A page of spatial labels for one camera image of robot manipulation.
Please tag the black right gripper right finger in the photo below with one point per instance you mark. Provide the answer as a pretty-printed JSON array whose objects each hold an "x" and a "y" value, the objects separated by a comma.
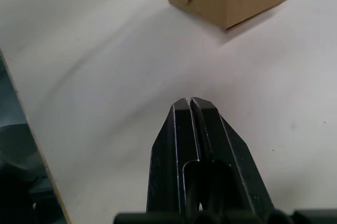
[{"x": 231, "y": 155}]

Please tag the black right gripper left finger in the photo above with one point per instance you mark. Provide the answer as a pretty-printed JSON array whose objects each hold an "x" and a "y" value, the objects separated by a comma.
[{"x": 168, "y": 155}]

